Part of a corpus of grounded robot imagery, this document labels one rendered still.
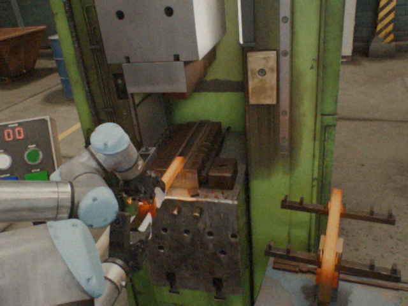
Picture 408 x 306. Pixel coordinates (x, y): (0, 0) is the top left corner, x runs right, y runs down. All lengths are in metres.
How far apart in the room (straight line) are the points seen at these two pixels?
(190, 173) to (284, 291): 0.48
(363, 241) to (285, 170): 1.26
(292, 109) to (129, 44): 0.56
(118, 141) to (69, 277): 0.37
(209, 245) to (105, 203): 0.70
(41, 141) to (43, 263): 0.87
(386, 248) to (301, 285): 1.31
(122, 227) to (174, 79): 0.48
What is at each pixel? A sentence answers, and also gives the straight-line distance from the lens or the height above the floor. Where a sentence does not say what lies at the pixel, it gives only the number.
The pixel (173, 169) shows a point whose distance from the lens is 1.22.
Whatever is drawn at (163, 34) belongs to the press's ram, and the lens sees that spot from 1.10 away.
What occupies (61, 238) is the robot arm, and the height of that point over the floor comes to 1.31.
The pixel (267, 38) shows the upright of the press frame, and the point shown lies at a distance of 1.18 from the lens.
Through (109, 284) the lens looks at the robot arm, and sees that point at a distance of 0.86.
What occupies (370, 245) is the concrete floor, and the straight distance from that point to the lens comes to 2.48.
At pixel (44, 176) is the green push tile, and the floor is 1.03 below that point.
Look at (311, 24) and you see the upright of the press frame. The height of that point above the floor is 1.43.
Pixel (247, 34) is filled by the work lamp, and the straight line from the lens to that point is 1.14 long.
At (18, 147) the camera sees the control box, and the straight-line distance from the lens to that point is 1.38.
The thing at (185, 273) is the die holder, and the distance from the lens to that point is 1.48.
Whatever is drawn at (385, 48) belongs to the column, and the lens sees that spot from 6.73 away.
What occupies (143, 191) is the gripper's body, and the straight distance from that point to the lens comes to 0.97.
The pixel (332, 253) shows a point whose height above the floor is 0.97.
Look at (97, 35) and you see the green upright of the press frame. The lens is 1.35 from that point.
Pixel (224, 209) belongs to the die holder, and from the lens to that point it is 1.22.
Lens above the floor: 1.61
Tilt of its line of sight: 27 degrees down
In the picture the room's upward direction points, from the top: 6 degrees counter-clockwise
